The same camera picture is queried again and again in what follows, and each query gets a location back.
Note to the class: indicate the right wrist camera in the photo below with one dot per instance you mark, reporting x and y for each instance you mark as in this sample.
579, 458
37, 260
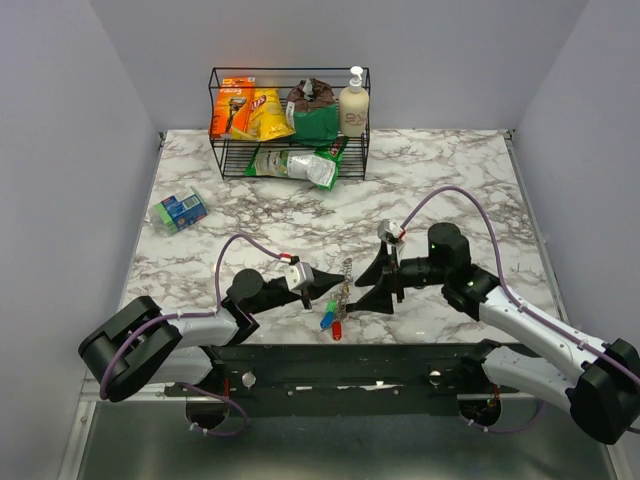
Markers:
390, 232

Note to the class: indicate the cream lotion pump bottle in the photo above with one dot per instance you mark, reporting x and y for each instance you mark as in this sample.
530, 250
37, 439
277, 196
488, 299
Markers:
353, 105

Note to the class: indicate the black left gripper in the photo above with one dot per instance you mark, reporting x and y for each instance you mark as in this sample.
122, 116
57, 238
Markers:
322, 283

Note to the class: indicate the red key tag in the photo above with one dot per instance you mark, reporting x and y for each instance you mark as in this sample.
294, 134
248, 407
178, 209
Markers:
336, 330

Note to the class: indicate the green brown coffee bag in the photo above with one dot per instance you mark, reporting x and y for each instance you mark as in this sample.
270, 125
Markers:
312, 111

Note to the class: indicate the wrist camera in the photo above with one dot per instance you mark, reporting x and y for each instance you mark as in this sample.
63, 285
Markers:
298, 276
390, 232

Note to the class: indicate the aluminium frame rail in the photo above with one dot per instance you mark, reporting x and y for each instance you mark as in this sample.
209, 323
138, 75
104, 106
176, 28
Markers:
90, 391

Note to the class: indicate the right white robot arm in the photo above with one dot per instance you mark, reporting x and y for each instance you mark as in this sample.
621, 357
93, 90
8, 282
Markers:
596, 382

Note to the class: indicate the black wire shelf rack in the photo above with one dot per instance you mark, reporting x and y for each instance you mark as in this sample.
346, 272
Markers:
233, 156

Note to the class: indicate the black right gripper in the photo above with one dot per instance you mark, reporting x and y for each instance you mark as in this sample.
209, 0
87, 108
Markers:
388, 268

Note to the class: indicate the blue key tag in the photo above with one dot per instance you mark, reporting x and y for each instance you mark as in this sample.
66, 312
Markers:
327, 320

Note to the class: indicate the green key tag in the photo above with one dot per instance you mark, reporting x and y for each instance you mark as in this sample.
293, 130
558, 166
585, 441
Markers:
330, 306

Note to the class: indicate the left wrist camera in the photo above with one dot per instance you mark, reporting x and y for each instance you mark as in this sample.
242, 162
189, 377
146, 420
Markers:
298, 276

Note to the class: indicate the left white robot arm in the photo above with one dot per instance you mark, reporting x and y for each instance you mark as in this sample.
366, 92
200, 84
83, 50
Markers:
140, 345

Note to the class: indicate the blue green small box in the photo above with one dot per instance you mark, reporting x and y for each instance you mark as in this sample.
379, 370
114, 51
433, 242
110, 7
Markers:
178, 212

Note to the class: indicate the yellow chips bag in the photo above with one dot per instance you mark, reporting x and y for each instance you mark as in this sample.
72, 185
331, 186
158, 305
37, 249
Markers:
266, 118

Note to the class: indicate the orange razor package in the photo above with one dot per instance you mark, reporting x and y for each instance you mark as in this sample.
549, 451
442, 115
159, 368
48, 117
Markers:
231, 108

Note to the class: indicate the green white snack bag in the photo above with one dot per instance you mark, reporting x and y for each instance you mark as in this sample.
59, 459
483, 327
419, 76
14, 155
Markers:
320, 166

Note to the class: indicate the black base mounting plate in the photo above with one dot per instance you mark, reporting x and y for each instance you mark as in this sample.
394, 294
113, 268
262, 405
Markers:
384, 379

